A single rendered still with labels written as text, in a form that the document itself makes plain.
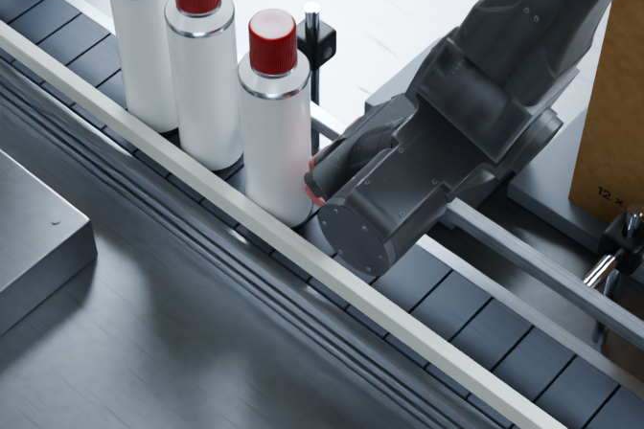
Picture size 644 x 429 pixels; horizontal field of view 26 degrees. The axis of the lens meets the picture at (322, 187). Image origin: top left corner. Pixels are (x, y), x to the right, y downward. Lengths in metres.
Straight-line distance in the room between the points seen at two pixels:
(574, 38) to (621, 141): 0.32
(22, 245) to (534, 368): 0.40
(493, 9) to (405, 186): 0.13
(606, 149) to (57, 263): 0.44
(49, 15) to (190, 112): 0.24
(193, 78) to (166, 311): 0.19
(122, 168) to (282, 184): 0.17
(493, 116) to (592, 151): 0.30
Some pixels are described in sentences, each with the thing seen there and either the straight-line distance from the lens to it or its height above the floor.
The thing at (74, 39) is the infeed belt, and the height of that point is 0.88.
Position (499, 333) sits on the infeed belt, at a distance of 1.05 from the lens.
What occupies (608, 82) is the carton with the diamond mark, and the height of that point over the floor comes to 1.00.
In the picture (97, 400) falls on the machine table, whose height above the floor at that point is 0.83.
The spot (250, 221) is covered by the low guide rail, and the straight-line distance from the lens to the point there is 1.07.
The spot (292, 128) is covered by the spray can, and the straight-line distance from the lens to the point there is 1.00.
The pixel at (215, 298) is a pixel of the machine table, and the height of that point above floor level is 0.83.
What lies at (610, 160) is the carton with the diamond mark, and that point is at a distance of 1.10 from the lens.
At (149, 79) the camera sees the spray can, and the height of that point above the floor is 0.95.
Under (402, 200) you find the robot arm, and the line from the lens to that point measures 0.83.
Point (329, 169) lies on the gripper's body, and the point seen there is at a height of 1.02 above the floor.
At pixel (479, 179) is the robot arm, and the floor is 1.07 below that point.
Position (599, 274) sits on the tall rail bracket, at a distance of 0.99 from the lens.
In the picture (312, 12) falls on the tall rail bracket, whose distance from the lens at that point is 1.09.
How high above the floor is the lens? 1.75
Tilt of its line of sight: 51 degrees down
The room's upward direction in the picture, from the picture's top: straight up
